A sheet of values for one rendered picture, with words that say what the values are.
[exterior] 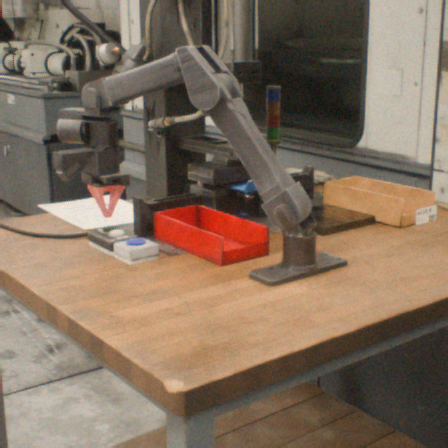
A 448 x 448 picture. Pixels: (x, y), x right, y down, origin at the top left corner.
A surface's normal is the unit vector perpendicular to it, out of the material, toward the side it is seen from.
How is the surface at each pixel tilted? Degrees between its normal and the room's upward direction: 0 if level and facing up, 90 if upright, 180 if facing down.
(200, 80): 90
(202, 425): 90
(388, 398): 90
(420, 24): 90
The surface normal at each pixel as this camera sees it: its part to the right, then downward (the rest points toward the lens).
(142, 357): -0.01, -0.97
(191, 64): -0.42, 0.24
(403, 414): -0.83, 0.15
